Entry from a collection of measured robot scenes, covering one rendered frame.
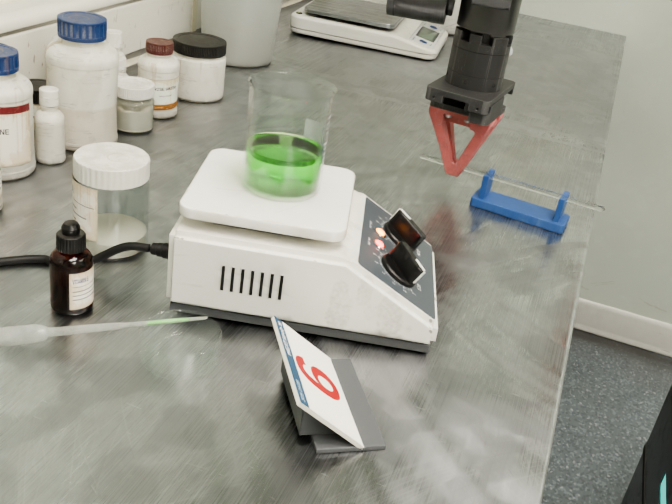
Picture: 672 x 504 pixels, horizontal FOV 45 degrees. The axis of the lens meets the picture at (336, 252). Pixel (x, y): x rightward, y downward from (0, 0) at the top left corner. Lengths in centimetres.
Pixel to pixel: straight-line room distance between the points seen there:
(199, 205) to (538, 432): 28
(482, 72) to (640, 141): 125
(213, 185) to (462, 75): 32
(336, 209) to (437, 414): 16
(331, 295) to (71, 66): 39
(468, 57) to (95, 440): 51
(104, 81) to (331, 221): 36
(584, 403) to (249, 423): 149
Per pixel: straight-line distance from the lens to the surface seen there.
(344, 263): 57
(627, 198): 208
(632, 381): 210
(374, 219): 65
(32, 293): 64
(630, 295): 219
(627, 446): 189
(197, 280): 59
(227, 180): 62
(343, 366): 57
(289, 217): 57
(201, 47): 102
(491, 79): 82
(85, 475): 49
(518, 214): 85
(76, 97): 86
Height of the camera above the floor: 109
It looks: 28 degrees down
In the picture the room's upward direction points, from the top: 9 degrees clockwise
